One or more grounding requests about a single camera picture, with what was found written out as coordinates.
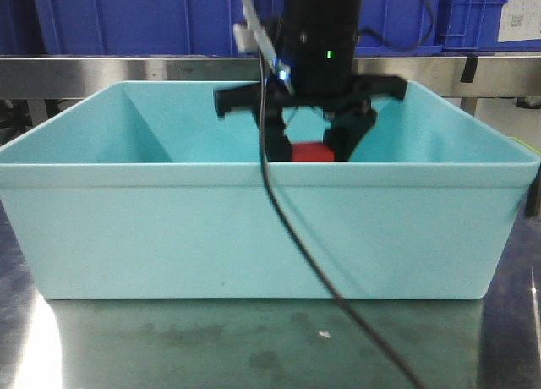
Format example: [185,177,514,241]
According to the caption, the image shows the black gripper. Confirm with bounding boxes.
[214,74,408,162]

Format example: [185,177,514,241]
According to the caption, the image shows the red cube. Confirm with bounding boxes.
[292,141,335,162]

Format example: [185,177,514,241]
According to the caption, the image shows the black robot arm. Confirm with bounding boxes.
[214,0,407,162]

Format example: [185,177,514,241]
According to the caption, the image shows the blue crate middle background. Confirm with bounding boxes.
[256,0,441,64]

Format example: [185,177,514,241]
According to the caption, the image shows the blue crate background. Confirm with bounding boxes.
[256,0,441,64]
[436,0,540,52]
[34,0,241,57]

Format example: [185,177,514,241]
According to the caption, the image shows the black tape strip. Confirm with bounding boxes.
[460,55,478,84]

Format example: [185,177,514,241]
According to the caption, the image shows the light blue plastic tub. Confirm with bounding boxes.
[1,82,540,299]

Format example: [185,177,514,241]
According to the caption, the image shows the blue crate right background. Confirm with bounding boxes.
[436,0,540,52]

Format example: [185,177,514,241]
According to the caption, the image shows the green object behind tub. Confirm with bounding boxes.
[509,136,540,156]

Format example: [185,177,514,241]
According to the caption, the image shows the white paper label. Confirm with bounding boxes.
[497,0,540,42]

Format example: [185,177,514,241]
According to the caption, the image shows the blue crate left background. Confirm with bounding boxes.
[34,0,241,57]

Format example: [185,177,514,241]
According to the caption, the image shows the black cable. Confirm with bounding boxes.
[256,50,424,389]

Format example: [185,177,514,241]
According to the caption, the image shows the white connector with cable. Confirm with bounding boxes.
[241,0,294,94]

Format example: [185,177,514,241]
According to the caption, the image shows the stainless steel shelf rail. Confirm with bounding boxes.
[1,52,540,99]

